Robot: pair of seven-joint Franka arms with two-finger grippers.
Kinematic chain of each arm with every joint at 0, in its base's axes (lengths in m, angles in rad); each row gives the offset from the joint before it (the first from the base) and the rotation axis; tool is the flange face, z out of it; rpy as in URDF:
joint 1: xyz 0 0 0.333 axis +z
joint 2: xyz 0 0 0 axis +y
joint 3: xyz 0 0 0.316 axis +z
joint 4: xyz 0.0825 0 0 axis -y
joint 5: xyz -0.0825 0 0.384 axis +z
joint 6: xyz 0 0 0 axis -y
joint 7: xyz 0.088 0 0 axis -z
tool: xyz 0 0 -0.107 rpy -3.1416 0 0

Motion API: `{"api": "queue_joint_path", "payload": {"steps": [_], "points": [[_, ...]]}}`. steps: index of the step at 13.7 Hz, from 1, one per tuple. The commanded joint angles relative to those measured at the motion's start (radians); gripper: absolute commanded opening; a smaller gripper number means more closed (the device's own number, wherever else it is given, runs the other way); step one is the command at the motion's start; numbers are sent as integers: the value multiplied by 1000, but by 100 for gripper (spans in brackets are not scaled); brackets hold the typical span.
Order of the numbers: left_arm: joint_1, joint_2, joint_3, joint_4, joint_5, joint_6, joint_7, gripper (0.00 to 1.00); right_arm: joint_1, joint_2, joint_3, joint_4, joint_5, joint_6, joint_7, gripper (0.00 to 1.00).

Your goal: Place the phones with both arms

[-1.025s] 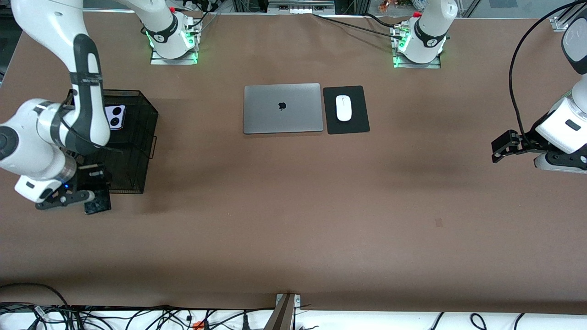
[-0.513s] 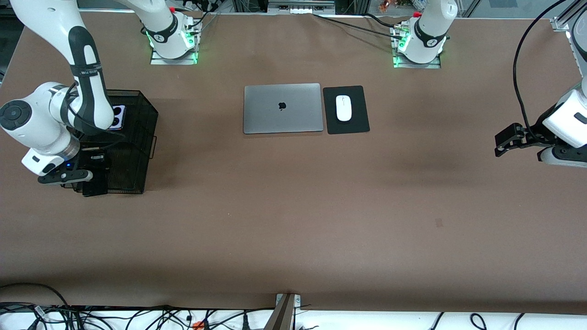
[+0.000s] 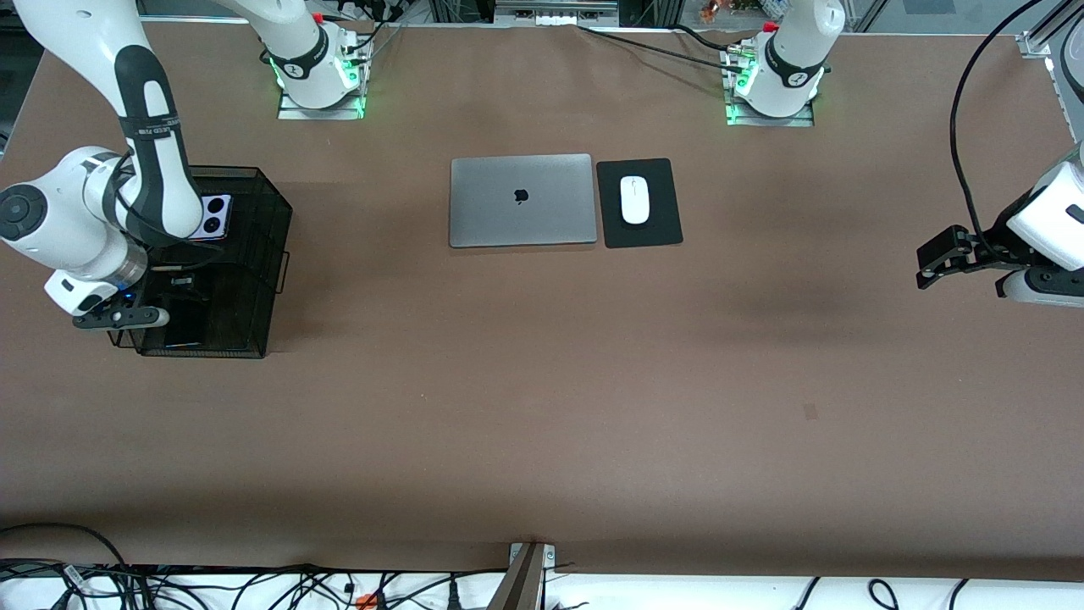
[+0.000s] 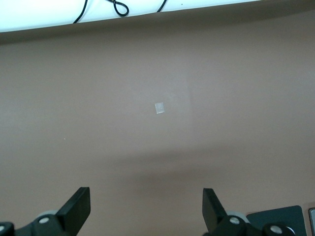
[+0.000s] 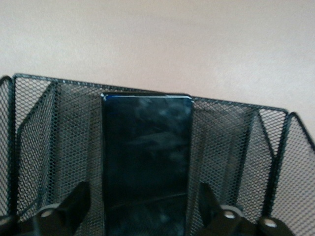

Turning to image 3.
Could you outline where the black slab smartphone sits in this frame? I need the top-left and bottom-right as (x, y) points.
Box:
(163, 292), (204, 350)

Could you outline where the lavender flip phone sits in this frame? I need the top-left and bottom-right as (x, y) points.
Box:
(196, 194), (232, 241)

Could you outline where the black mesh two-tier tray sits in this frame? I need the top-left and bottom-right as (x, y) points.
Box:
(99, 165), (294, 359)

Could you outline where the black mouse pad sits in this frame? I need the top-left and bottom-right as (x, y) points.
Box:
(596, 158), (684, 250)

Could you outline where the silver closed laptop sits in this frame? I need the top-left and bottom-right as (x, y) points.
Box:
(449, 153), (599, 249)

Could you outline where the white computer mouse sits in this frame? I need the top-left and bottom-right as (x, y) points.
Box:
(620, 175), (651, 225)

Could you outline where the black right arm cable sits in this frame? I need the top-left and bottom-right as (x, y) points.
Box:
(102, 144), (225, 272)

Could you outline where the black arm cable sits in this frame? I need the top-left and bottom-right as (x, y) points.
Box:
(102, 144), (225, 272)
(948, 0), (1043, 242)

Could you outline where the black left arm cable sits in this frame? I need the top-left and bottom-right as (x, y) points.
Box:
(948, 0), (1043, 242)

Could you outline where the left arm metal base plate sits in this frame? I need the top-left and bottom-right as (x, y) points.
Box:
(726, 47), (816, 128)

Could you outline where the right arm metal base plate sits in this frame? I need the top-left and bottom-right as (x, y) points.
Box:
(278, 38), (367, 121)

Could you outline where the grey metal stand post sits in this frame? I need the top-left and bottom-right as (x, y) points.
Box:
(489, 542), (547, 610)

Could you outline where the aluminium frame rail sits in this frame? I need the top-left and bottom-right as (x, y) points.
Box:
(494, 0), (621, 28)

